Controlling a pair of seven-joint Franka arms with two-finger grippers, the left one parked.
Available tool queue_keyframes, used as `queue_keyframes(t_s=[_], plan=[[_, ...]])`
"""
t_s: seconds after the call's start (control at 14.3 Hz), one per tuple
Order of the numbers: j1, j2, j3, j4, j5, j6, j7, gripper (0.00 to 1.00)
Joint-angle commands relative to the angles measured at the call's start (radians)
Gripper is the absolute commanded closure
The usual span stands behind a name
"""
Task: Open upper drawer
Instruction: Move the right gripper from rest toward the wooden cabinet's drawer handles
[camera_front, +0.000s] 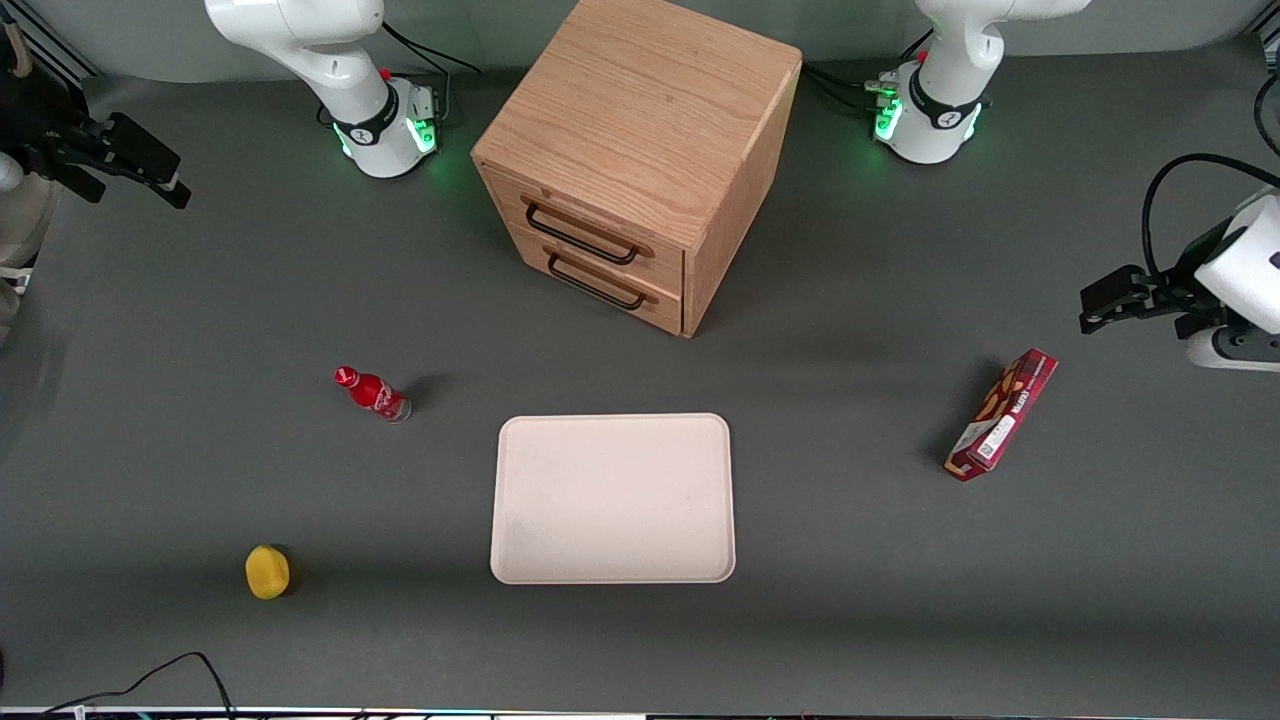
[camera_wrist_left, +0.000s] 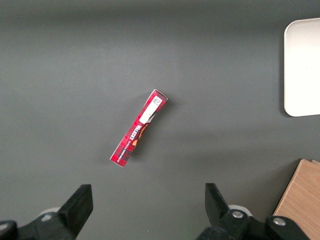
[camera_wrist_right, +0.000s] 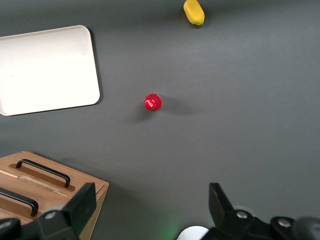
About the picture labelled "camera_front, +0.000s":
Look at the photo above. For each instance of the aluminium frame profile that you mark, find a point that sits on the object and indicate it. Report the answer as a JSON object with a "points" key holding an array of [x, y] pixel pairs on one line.
{"points": [[50, 40]]}

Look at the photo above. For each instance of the beige plastic tray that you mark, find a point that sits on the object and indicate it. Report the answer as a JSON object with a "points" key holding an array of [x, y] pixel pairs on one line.
{"points": [[612, 498]]}

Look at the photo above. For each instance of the yellow round sponge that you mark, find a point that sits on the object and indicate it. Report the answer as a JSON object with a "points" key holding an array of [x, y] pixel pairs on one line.
{"points": [[268, 572]]}

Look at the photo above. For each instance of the wooden drawer front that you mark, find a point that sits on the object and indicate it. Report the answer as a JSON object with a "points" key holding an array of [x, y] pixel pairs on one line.
{"points": [[640, 300], [600, 215]]}

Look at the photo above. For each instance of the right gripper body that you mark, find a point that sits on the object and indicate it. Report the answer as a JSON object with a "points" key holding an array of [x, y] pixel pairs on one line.
{"points": [[42, 128]]}

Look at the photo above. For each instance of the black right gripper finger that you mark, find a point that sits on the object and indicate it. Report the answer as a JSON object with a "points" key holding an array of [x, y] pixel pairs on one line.
{"points": [[75, 170], [140, 150]]}

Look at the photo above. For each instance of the red cola bottle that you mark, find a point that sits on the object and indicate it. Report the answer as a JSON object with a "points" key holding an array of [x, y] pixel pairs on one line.
{"points": [[372, 393]]}

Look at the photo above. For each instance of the red tartan cookie box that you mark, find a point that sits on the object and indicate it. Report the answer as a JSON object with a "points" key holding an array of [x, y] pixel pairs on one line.
{"points": [[1003, 415]]}

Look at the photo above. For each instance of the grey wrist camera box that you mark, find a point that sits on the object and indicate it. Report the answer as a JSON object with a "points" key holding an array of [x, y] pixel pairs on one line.
{"points": [[1235, 350]]}

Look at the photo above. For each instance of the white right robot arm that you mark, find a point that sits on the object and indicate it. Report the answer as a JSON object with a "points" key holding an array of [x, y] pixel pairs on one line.
{"points": [[340, 90]]}

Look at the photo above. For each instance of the wooden drawer cabinet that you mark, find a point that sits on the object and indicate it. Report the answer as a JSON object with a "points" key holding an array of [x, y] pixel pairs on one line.
{"points": [[640, 110]]}

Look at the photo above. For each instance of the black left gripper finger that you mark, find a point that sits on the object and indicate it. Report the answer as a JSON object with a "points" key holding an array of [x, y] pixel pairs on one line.
{"points": [[1185, 300], [1115, 300]]}

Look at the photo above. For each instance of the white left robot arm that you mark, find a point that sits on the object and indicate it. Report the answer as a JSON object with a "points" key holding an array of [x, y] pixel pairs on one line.
{"points": [[940, 100]]}

